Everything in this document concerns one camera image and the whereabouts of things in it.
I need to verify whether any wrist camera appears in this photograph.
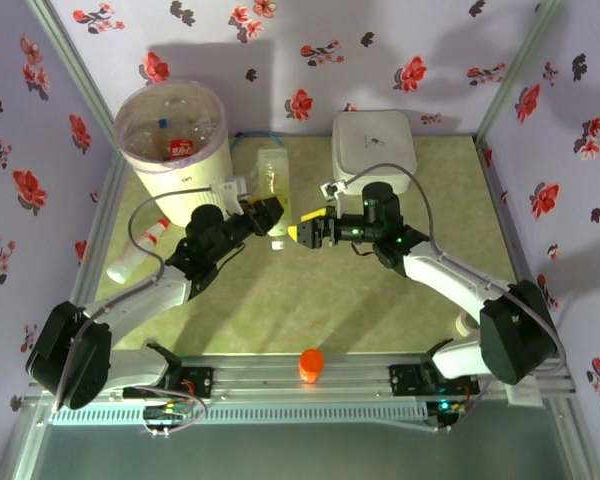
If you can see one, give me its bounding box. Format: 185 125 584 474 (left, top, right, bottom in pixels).
210 174 251 211
319 179 351 209

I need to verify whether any red label clear bottle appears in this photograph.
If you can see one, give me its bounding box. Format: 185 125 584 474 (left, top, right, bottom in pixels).
167 138 196 161

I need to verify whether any blue stethoscope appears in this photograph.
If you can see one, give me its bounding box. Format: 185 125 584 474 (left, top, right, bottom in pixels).
229 130 286 151

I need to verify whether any green circuit board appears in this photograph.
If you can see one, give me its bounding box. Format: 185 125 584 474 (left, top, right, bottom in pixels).
143 403 194 426

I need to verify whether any red label red cap bottle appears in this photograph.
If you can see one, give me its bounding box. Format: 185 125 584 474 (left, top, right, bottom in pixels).
105 218 172 285

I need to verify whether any white label tag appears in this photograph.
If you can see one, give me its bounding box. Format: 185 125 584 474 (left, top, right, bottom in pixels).
504 374 542 407

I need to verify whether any white round bin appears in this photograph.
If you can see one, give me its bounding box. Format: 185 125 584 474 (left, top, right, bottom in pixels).
113 79 234 229

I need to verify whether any purple plastic bin liner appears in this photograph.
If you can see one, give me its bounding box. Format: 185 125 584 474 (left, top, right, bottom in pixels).
113 79 229 174

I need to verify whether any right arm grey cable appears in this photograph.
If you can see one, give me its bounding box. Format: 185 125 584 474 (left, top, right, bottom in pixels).
344 163 567 381

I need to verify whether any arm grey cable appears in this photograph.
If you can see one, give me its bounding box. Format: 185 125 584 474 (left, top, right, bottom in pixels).
344 163 567 381
54 185 216 409

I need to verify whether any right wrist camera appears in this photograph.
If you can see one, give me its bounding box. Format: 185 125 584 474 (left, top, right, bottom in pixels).
319 179 351 209

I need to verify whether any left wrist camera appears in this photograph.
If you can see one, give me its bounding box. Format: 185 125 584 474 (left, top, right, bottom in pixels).
210 174 251 211

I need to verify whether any small white round object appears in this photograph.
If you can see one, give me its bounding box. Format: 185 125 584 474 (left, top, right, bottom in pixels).
453 312 481 337

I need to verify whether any white slotted cable duct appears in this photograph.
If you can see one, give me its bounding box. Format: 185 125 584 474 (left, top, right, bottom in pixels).
46 402 428 426

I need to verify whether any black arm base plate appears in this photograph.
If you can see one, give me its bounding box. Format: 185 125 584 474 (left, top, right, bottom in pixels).
122 366 216 401
388 363 481 397

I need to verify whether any left arm grey cable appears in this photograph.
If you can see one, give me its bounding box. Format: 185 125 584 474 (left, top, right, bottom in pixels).
54 185 216 409

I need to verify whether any orange plastic knob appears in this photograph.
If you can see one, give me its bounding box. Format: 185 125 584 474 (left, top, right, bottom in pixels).
298 348 326 385

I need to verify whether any blue label blue cap bottle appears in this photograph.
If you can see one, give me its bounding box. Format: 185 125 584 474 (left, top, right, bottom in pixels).
147 115 179 146

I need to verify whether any aluminium corner post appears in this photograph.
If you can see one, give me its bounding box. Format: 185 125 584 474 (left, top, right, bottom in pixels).
24 0 101 104
474 0 566 146

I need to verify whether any green label plastic bottle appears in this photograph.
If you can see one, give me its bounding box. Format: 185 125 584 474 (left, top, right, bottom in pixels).
256 146 290 252

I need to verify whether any aluminium frame rail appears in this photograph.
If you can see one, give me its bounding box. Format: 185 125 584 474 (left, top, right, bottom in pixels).
27 352 579 401

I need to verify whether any white zip case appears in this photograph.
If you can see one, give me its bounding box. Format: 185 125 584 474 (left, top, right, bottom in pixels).
331 109 419 196

